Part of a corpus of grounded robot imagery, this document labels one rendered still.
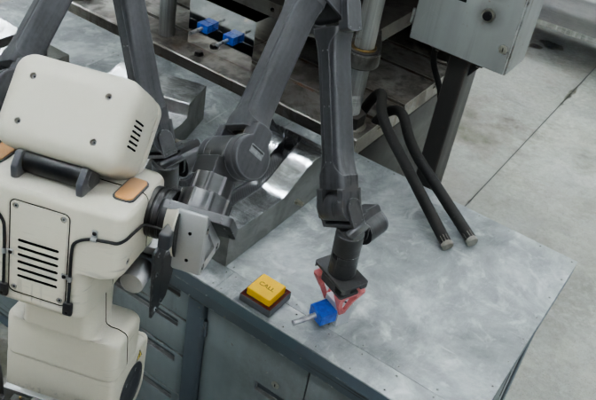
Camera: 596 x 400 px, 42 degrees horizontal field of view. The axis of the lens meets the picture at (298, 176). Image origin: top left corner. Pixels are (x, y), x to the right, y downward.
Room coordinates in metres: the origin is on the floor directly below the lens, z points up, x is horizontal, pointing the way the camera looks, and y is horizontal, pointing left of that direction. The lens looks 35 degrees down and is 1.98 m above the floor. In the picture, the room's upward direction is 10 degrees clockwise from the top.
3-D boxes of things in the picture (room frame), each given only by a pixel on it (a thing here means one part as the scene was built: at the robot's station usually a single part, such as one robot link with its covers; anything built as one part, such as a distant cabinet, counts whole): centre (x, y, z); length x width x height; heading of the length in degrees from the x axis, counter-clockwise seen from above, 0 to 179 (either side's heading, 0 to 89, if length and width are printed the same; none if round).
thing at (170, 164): (1.33, 0.27, 1.02); 0.07 x 0.06 x 0.07; 146
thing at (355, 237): (1.21, -0.12, 1.02); 0.07 x 0.06 x 0.07; 146
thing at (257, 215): (1.59, 0.12, 0.87); 0.50 x 0.26 x 0.14; 151
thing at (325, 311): (1.19, -0.10, 0.83); 0.13 x 0.05 x 0.05; 128
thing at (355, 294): (1.20, -0.13, 0.88); 0.07 x 0.07 x 0.09; 39
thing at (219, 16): (2.55, 0.21, 0.87); 0.50 x 0.27 x 0.17; 151
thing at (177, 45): (2.64, 0.22, 0.76); 1.30 x 0.84 x 0.07; 61
